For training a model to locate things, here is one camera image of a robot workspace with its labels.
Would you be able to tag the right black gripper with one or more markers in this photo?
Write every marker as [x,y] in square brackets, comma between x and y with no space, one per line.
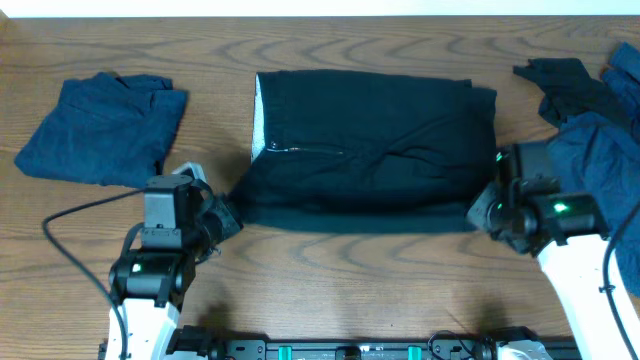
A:
[482,213]

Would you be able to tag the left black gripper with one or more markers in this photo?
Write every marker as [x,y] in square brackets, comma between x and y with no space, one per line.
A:
[226,216]

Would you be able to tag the black shorts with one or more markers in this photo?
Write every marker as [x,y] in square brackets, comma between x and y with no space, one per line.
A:
[354,152]

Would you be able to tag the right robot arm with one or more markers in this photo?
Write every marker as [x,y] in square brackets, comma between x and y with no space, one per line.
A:
[567,235]

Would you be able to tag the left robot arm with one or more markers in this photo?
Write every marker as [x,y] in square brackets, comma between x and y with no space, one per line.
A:
[156,267]

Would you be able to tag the blue denim shorts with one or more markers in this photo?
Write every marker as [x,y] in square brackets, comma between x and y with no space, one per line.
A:
[592,154]

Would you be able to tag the folded navy blue shorts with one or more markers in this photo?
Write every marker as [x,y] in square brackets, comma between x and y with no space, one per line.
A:
[106,130]

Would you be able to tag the black crumpled garment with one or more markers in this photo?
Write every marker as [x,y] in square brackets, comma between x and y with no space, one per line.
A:
[569,90]

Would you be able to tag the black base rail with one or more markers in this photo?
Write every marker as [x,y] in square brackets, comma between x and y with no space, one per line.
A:
[438,348]

